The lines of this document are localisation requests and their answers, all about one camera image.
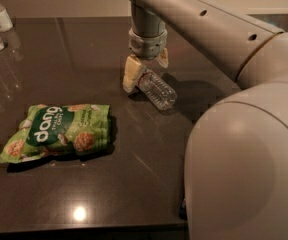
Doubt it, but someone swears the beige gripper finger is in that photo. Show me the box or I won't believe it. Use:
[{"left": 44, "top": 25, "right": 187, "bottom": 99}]
[
  {"left": 123, "top": 55, "right": 146, "bottom": 93},
  {"left": 156, "top": 48, "right": 169, "bottom": 68}
]

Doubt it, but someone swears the clear plastic water bottle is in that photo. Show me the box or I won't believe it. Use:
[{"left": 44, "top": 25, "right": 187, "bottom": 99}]
[{"left": 137, "top": 69, "right": 177, "bottom": 111}]

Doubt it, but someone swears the dark blue protein bar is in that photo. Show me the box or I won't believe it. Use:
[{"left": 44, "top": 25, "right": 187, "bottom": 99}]
[{"left": 179, "top": 198, "right": 187, "bottom": 220}]

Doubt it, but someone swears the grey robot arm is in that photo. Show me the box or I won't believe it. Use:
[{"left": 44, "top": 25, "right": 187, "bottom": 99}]
[{"left": 130, "top": 0, "right": 288, "bottom": 240}]

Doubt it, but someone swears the green Dang chips bag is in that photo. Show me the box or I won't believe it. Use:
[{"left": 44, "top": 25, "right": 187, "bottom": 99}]
[{"left": 0, "top": 104, "right": 111, "bottom": 164}]

